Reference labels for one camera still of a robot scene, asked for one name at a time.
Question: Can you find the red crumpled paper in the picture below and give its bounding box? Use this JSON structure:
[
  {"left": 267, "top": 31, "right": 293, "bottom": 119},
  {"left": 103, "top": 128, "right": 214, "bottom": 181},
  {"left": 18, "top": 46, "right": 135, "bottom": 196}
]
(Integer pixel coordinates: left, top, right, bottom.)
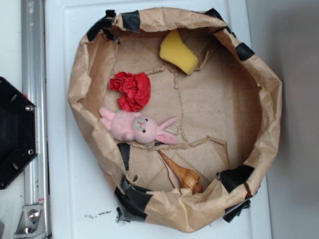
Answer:
[{"left": 109, "top": 72, "right": 151, "bottom": 112}]

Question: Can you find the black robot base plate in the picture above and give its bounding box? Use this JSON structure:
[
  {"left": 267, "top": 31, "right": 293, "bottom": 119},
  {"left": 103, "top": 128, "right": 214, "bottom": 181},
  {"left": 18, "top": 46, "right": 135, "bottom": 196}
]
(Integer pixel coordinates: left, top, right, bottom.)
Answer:
[{"left": 0, "top": 77, "right": 37, "bottom": 190}]

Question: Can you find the metal corner bracket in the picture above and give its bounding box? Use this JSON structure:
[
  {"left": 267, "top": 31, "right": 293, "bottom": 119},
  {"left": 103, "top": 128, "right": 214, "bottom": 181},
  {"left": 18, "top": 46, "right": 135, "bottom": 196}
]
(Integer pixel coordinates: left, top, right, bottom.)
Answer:
[{"left": 13, "top": 204, "right": 46, "bottom": 239}]

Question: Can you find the yellow sponge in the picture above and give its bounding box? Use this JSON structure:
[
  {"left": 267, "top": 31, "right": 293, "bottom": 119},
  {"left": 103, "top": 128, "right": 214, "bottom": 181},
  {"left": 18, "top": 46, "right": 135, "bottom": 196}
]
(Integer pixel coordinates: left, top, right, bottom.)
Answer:
[{"left": 159, "top": 29, "right": 199, "bottom": 75}]

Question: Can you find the brown spiral seashell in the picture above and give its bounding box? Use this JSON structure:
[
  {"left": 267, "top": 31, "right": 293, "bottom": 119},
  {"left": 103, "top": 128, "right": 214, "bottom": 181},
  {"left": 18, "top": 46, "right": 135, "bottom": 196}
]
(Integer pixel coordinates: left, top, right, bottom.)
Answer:
[{"left": 158, "top": 150, "right": 203, "bottom": 194}]

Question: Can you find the pink plush bunny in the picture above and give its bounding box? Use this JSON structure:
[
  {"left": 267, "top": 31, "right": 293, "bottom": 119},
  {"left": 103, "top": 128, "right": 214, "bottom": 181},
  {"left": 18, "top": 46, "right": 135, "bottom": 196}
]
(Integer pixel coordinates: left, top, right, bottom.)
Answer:
[{"left": 99, "top": 107, "right": 178, "bottom": 145}]

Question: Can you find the brown paper bag bin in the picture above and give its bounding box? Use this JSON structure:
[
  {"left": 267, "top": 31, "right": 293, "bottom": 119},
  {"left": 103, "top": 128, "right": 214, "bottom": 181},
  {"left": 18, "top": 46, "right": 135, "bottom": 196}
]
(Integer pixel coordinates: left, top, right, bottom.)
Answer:
[{"left": 68, "top": 7, "right": 282, "bottom": 233}]

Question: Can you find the aluminium extrusion rail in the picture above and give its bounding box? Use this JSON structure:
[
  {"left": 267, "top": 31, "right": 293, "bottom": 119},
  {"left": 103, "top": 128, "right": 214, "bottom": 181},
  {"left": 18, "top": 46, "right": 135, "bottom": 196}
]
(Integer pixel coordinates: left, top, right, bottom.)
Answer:
[{"left": 21, "top": 0, "right": 52, "bottom": 239}]

